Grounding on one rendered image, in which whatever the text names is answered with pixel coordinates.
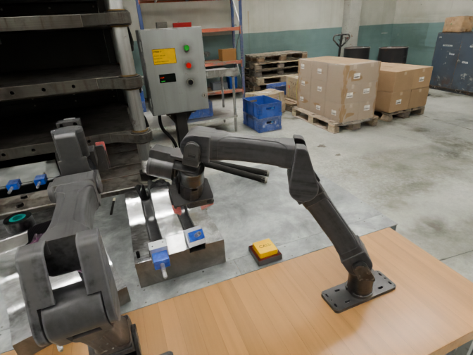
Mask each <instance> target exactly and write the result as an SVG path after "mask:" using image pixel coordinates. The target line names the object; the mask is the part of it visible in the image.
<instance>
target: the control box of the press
mask: <svg viewBox="0 0 473 355"><path fill-rule="evenodd" d="M135 32H136V36H137V44H138V48H139V55H140V59H141V66H142V71H143V75H144V82H145V87H146V94H147V98H148V103H149V110H150V112H151V113H152V115H153V116H158V123H159V125H160V128H161V130H162V131H163V132H164V133H165V134H166V135H167V136H168V137H169V138H170V139H171V141H172V143H173V144H174V146H175V148H176V147H178V146H179V148H180V143H181V141H182V140H183V139H184V137H185V136H186V134H187V133H188V131H189V130H188V124H187V121H188V119H189V116H190V115H191V112H192V113H194V112H196V110H201V109H207V108H209V104H208V89H207V82H206V67H205V59H204V51H203V37H202V29H201V26H196V27H173V28H160V29H147V30H135ZM162 115H167V116H169V117H170V118H171V119H172V120H173V122H174V123H175V127H176V132H177V141H178V146H177V143H176V141H175V140H174V138H173V137H172V136H171V134H170V133H169V132H167V131H166V130H165V128H164V127H163V124H162V120H161V116H162Z"/></svg>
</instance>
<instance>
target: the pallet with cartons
mask: <svg viewBox="0 0 473 355"><path fill-rule="evenodd" d="M432 70H433V66H419V65H411V64H402V63H385V62H381V68H380V72H379V80H378V87H377V96H376V101H375V107H374V111H376V112H379V113H381V114H383V115H382V117H379V116H378V120H383V121H386V122H391V120H393V116H395V117H398V118H409V117H410V116H409V115H410V113H414V114H418V115H422V114H424V108H425V107H424V106H425V105H426V102H427V96H428V93H429V83H430V79H431V74H432Z"/></svg>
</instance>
